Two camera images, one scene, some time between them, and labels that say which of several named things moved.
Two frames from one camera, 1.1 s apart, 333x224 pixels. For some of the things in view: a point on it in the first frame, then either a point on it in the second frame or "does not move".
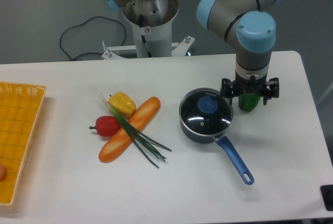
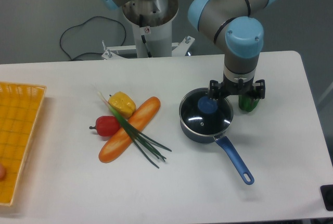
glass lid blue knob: x=207 y=104 does not move
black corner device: x=327 y=195 does not move
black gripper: x=242 y=86 -> x=238 y=84
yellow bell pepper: x=123 y=103 does not move
